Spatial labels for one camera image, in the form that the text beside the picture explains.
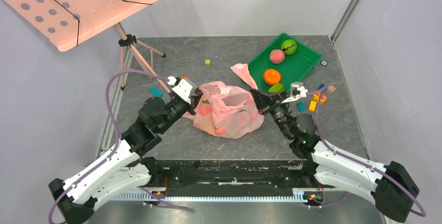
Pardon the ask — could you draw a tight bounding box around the pink plastic bag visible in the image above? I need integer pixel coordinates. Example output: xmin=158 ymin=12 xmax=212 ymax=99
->
xmin=184 ymin=81 xmax=264 ymax=139

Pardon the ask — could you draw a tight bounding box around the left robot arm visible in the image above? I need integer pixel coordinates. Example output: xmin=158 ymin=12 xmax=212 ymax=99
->
xmin=48 ymin=89 xmax=203 ymax=223

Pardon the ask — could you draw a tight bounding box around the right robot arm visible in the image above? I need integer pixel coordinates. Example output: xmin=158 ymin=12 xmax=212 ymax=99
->
xmin=250 ymin=89 xmax=426 ymax=223

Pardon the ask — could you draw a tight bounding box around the green fake starfruit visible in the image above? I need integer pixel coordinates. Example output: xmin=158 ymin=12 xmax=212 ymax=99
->
xmin=268 ymin=83 xmax=285 ymax=93

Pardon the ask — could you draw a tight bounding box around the orange fake fruit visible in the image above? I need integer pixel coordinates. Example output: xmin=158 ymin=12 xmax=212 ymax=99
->
xmin=263 ymin=69 xmax=281 ymax=85

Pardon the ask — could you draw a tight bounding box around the pink fake peach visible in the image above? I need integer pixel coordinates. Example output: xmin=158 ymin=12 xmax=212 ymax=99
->
xmin=269 ymin=49 xmax=286 ymax=64

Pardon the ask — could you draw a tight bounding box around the green fake melon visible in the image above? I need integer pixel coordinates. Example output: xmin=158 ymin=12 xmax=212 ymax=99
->
xmin=281 ymin=39 xmax=298 ymax=55

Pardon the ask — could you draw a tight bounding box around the teal rectangular block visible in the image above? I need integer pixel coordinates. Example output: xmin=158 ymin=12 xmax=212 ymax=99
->
xmin=297 ymin=102 xmax=306 ymax=113

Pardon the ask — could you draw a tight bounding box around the yellow rectangular block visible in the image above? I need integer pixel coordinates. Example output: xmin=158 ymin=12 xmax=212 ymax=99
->
xmin=308 ymin=101 xmax=317 ymax=112

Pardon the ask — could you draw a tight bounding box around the green plastic tray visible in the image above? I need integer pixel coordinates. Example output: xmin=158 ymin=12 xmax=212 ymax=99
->
xmin=248 ymin=33 xmax=322 ymax=91

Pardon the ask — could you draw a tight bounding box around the teal long block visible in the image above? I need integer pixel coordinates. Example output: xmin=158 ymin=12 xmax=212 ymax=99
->
xmin=149 ymin=87 xmax=163 ymax=97

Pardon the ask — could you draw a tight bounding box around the wooden cube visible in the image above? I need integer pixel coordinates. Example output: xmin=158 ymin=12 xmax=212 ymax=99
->
xmin=326 ymin=85 xmax=336 ymax=95

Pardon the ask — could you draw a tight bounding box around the poker chip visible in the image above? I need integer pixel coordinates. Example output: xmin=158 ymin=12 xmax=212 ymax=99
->
xmin=320 ymin=60 xmax=328 ymax=67

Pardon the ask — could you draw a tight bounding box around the pink music stand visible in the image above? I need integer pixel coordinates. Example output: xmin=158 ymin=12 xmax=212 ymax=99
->
xmin=1 ymin=0 xmax=159 ymax=72

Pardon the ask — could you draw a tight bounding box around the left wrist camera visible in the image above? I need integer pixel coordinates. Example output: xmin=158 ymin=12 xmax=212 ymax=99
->
xmin=167 ymin=76 xmax=197 ymax=104

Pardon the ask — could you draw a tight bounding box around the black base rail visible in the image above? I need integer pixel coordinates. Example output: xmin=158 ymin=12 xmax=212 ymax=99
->
xmin=130 ymin=160 xmax=336 ymax=197

